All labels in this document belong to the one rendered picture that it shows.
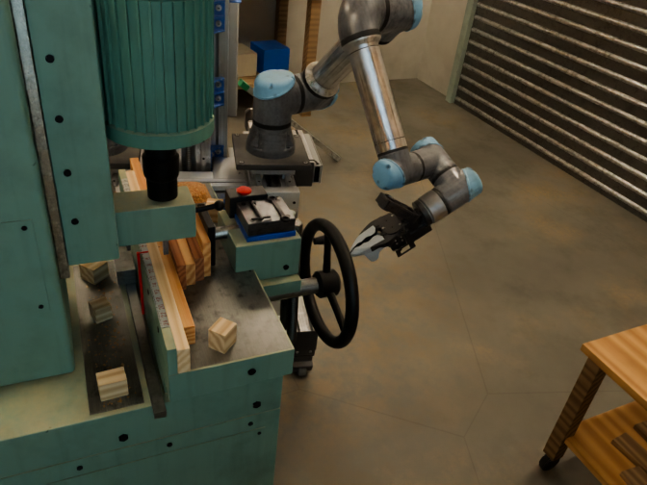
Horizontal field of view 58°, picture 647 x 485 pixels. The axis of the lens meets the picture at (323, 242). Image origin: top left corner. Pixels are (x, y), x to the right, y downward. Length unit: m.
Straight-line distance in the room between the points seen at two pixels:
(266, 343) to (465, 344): 1.56
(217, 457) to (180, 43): 0.75
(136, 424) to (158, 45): 0.61
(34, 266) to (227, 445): 0.49
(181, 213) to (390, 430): 1.28
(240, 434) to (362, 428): 0.95
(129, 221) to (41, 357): 0.27
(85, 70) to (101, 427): 0.56
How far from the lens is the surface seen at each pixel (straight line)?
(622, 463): 2.07
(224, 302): 1.09
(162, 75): 0.89
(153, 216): 1.04
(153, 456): 1.16
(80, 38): 0.88
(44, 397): 1.11
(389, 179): 1.38
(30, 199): 0.92
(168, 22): 0.87
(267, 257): 1.16
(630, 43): 3.90
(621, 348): 1.87
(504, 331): 2.62
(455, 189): 1.46
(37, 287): 1.00
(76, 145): 0.93
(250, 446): 1.22
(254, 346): 1.00
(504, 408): 2.30
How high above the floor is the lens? 1.60
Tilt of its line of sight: 34 degrees down
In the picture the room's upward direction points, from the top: 7 degrees clockwise
